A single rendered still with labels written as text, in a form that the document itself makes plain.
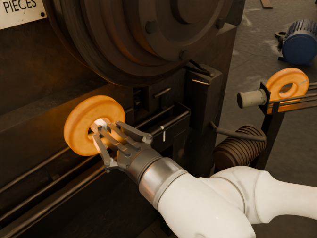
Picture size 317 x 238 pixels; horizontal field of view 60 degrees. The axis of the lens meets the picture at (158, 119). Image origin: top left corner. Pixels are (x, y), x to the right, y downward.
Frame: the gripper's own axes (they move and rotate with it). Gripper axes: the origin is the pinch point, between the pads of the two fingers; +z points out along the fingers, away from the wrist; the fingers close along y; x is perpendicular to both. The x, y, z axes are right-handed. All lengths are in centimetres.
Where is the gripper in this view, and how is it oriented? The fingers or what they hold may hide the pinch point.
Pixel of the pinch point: (95, 121)
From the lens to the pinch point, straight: 66.8
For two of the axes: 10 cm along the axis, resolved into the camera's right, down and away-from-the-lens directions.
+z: -6.8, -5.0, 5.3
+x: 0.3, -7.4, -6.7
